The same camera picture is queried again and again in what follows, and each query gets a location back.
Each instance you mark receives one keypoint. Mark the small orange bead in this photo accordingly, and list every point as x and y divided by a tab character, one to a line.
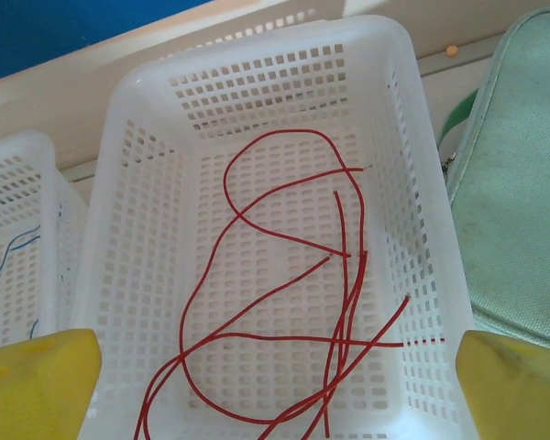
452	50

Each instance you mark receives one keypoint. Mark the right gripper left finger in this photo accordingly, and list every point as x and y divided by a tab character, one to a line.
36	389

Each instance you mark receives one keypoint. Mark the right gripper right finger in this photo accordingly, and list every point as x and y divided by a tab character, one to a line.
518	394

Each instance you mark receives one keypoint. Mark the white plastic basket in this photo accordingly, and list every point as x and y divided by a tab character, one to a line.
142	229
46	151

